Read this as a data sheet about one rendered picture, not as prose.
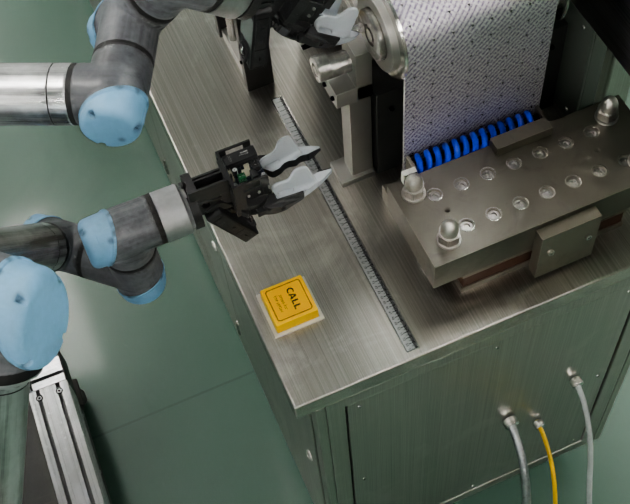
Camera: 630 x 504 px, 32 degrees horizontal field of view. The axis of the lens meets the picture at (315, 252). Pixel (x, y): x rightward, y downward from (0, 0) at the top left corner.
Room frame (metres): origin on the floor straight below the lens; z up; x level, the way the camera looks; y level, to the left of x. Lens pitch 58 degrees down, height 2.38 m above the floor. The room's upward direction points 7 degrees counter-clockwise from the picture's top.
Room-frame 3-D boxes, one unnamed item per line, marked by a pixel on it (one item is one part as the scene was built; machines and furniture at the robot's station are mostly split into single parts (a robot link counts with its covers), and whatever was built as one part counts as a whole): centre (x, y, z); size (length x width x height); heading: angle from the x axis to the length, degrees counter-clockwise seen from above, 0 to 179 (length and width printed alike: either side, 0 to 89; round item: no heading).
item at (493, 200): (0.92, -0.33, 1.00); 0.40 x 0.16 x 0.06; 108
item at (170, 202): (0.88, 0.19, 1.11); 0.08 x 0.05 x 0.08; 18
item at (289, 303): (0.82, 0.05, 0.91); 0.07 x 0.07 x 0.02; 18
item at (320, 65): (1.05, -0.04, 1.18); 0.04 x 0.02 x 0.04; 18
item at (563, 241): (0.84, -0.38, 0.97); 0.10 x 0.03 x 0.11; 108
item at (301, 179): (0.91, 0.01, 1.12); 0.09 x 0.03 x 0.06; 99
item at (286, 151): (0.96, 0.02, 1.12); 0.09 x 0.03 x 0.06; 117
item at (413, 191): (0.92, -0.16, 1.05); 0.04 x 0.04 x 0.04
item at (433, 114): (1.03, -0.26, 1.08); 0.23 x 0.01 x 0.18; 108
